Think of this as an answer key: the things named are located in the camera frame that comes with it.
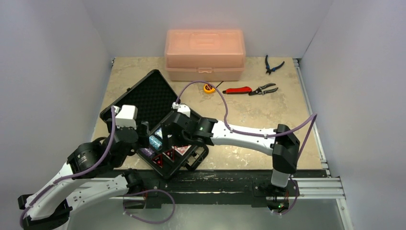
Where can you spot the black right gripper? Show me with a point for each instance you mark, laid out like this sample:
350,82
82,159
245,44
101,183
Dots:
173,127

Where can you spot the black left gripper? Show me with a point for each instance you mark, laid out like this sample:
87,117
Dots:
143,141

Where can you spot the triangular all-in button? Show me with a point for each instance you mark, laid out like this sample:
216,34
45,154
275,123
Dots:
170,155
158,160

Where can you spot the black poker set case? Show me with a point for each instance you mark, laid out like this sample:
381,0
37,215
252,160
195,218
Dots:
153,97

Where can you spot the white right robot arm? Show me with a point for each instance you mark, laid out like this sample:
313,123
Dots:
280,143

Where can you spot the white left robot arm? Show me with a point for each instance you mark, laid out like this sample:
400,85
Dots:
52,207

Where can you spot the blue card deck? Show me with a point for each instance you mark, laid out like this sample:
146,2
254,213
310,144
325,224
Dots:
159,133

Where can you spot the red card deck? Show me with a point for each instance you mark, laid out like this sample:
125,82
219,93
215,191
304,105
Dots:
182,150

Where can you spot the light blue poker chip roll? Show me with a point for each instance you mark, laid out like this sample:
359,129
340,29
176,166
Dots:
155,142

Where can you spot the purple poker chip roll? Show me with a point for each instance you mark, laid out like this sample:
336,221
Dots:
148,152

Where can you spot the yellow tape measure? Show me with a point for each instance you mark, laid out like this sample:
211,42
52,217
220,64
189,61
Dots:
209,89

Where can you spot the orange plastic toolbox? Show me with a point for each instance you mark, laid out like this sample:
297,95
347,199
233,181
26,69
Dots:
208,55

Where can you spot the red utility knife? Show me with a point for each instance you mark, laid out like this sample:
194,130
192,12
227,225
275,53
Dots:
240,90

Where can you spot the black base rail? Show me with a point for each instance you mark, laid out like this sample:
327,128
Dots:
236,187

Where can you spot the black wire stripper pliers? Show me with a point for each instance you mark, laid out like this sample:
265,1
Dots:
262,90

